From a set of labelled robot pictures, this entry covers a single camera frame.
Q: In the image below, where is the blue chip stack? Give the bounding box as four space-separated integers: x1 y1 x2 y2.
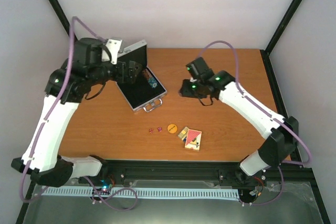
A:
148 77 156 85
149 81 158 88

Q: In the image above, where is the aluminium poker case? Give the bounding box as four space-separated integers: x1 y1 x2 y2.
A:
117 40 167 113

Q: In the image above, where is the yellow card box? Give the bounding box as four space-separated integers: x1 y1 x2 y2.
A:
178 126 189 142

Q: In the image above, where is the red playing card deck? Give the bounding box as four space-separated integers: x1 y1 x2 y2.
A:
184 129 202 151

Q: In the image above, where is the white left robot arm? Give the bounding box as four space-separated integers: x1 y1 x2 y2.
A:
11 38 147 187

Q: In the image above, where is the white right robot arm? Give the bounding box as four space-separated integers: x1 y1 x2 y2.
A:
180 57 299 184

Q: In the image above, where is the yellow big blind button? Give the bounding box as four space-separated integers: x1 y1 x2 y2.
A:
167 124 177 134

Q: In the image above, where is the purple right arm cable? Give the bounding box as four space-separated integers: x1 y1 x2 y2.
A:
196 40 313 206

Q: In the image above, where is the light blue cable duct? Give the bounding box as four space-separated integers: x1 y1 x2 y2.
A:
43 186 239 201

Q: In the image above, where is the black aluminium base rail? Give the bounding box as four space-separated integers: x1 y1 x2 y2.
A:
34 158 314 185

